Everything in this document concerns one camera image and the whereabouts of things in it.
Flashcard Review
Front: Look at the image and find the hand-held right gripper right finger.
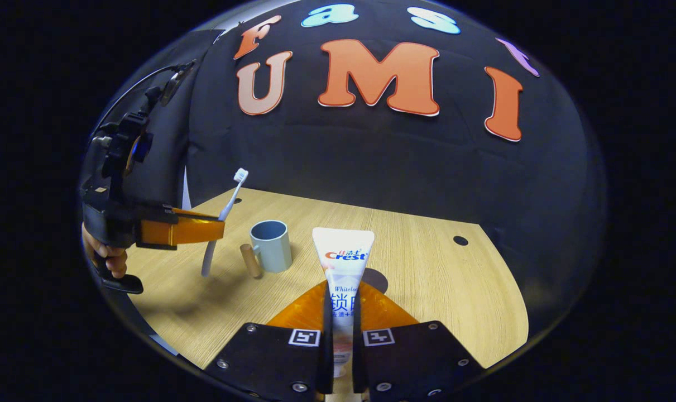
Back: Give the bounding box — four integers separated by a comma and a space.
352, 281, 487, 402

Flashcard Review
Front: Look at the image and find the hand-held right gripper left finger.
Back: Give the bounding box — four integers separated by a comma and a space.
204, 281, 334, 402

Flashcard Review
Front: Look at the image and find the white toothbrush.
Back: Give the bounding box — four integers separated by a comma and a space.
201, 167, 249, 277

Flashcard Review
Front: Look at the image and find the blue-grey cup with wooden handle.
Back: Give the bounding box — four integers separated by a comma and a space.
239, 219, 293, 279

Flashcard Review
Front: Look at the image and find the white toothpaste tube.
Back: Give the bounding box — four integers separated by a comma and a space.
312, 227, 375, 378

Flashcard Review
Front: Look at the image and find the black backdrop cloth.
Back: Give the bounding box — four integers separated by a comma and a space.
81, 0, 606, 347

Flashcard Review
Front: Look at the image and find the black cable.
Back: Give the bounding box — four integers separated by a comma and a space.
98, 60, 197, 133

